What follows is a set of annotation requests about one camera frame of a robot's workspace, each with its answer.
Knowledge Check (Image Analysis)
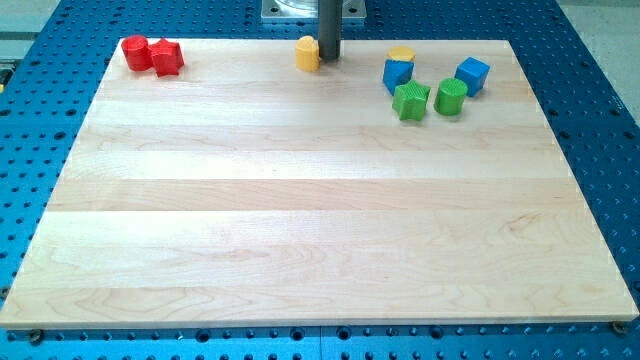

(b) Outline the yellow heart block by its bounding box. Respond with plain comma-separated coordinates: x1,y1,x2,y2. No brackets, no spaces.
295,35,320,72

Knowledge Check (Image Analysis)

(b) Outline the blue triangle block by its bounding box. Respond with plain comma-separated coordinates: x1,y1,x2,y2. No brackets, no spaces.
382,59,414,95

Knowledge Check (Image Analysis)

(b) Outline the green cylinder block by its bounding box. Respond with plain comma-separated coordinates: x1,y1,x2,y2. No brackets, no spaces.
434,78,468,116

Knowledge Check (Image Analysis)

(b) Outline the yellow hexagon block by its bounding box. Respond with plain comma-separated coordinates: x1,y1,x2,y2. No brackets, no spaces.
387,45,416,62

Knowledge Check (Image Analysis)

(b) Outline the wooden board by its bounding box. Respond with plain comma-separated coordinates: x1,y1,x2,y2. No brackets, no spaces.
1,39,638,329

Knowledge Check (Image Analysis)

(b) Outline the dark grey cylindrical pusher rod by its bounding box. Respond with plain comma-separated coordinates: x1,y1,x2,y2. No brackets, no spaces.
317,0,343,62

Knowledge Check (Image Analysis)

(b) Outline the blue cube block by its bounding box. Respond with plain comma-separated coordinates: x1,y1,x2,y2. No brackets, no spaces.
454,57,491,97

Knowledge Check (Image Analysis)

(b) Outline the right board foot screw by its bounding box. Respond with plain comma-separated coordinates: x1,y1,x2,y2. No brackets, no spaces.
610,321,627,336

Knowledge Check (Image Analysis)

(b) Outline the green star block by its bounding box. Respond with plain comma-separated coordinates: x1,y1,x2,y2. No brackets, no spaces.
392,80,431,121

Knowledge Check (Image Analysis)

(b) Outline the board foot screw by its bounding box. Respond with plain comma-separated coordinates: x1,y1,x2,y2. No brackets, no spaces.
610,321,627,336
27,329,44,345

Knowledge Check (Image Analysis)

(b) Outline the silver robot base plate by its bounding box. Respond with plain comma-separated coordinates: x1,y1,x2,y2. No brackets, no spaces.
260,0,367,24

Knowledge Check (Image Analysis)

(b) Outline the red cylinder block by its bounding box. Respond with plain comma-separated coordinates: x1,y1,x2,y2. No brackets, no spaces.
121,35,153,71

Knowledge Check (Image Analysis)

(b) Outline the red star block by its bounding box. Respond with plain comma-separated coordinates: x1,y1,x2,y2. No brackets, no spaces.
148,38,184,77

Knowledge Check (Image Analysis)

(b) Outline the left board foot screw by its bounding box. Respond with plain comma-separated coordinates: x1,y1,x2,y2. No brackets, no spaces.
27,329,44,345

